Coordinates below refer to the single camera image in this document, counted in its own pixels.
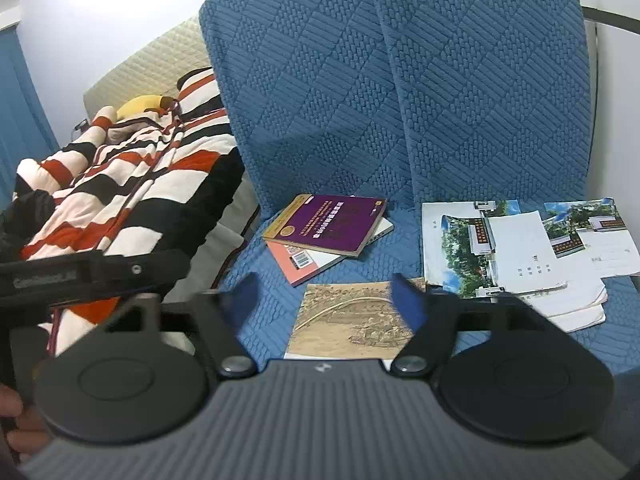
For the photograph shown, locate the yellow plush toy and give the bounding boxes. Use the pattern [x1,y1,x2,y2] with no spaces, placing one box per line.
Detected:
[116,94,173,121]

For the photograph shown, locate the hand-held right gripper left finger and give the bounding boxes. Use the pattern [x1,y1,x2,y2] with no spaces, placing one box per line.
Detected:
[92,272,261,381]

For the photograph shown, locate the cream quilted headboard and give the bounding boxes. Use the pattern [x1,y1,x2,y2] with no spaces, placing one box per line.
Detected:
[82,15,211,126]

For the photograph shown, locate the dark cloth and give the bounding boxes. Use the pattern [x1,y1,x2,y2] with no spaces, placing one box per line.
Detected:
[0,187,56,263]

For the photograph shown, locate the purple book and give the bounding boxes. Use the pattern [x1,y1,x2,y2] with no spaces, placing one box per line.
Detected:
[261,194,388,258]

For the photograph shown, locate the blue curtain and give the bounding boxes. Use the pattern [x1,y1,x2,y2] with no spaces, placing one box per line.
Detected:
[0,10,61,201]

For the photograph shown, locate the person's left hand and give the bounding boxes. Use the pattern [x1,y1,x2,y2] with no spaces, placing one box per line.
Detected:
[0,385,52,457]

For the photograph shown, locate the tan painting cover book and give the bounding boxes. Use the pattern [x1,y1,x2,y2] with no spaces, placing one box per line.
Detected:
[283,280,428,361]

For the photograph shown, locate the photo cover notebook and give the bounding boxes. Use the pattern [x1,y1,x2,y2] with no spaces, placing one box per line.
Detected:
[485,211,568,295]
[421,199,523,301]
[492,275,609,333]
[543,198,640,279]

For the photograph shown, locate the orange and white book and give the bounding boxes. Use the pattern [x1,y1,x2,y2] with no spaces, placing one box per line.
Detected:
[265,217,395,288]

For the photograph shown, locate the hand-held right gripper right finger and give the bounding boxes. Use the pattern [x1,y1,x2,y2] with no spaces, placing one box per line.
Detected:
[390,272,553,378]

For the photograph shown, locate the blue quilted sofa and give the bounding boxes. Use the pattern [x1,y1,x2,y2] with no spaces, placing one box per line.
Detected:
[199,0,640,376]

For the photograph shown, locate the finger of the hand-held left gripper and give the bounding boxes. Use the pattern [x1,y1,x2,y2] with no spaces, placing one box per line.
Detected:
[102,249,191,295]

